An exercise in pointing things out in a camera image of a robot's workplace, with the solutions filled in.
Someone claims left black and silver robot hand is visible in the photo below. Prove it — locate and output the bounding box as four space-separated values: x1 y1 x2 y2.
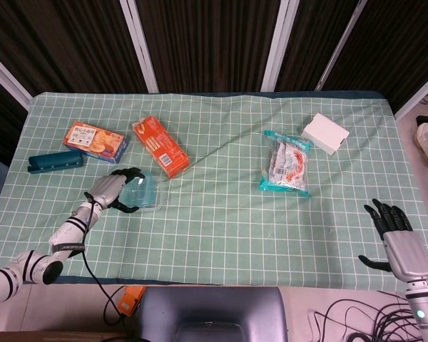
91 167 146 214

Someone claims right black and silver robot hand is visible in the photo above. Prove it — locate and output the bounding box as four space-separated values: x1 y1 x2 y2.
358 198 428 284

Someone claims teal plastic lid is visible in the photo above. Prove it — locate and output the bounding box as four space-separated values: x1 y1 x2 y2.
121 170 160 208

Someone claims orange and blue cookie box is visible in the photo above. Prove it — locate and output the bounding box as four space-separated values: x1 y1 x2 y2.
62 122 130 165

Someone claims clear plastic container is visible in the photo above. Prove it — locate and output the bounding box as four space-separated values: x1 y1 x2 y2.
119 170 164 214

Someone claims white cardboard box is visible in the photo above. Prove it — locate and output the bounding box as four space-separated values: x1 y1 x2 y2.
300 113 350 157

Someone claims dark teal cylindrical case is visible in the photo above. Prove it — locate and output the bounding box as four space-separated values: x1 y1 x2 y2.
27 149 85 175

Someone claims orange snack carton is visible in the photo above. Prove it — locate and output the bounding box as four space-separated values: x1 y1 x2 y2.
132 114 192 179

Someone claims orange device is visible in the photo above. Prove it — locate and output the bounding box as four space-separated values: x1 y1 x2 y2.
116 285 146 317

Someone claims green checked tablecloth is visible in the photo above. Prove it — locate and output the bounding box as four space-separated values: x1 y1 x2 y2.
0 91 428 289

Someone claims dark slatted partition panel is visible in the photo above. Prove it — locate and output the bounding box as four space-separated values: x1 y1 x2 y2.
322 0 428 111
135 0 282 94
276 0 360 92
0 69 29 157
0 0 151 97

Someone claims teal snack bag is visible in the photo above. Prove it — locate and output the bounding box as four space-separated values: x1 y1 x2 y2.
259 130 313 198

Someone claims brown wooden board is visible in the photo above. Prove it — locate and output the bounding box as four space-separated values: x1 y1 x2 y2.
0 331 129 342

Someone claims dark grey robot torso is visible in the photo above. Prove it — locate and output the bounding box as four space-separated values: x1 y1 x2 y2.
138 286 290 342

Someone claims black cable bundle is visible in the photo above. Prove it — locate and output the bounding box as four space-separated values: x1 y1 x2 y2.
308 297 428 342

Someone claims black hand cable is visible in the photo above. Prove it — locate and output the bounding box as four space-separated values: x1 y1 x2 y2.
82 192 129 327

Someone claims white partition frame post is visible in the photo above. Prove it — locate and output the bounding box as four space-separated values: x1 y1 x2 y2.
260 0 300 93
119 0 161 94
315 0 367 90
394 66 428 120
0 45 34 110

